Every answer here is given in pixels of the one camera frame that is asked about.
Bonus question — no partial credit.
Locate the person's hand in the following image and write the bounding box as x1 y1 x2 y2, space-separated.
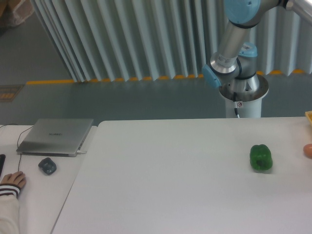
0 171 26 189

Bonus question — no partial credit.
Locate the white sleeved forearm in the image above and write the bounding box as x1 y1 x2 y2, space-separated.
0 183 20 234

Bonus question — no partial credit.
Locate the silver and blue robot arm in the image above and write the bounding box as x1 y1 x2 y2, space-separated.
202 0 312 102

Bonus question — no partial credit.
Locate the green bell pepper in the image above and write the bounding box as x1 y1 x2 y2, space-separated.
250 144 273 171

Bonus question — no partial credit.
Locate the black keyboard edge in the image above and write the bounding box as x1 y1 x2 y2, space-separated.
0 154 6 176

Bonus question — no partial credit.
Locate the dark grey earbuds case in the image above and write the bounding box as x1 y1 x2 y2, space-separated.
38 157 57 176

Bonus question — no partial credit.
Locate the silver closed laptop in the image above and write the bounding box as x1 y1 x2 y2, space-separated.
17 118 94 157

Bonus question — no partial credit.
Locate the pleated white curtain partition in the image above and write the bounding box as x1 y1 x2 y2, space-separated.
32 0 312 82

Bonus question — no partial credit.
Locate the orange round fruit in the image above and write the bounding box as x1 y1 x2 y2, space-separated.
303 144 312 159

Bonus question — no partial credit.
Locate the yellow basket edge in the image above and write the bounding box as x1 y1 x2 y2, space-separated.
305 111 312 126

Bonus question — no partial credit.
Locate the black mouse cable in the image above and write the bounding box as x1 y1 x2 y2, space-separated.
0 124 37 173

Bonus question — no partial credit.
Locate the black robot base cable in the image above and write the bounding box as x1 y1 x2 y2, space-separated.
233 91 241 119

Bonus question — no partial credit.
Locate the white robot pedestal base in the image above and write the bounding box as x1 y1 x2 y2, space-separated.
223 97 262 118

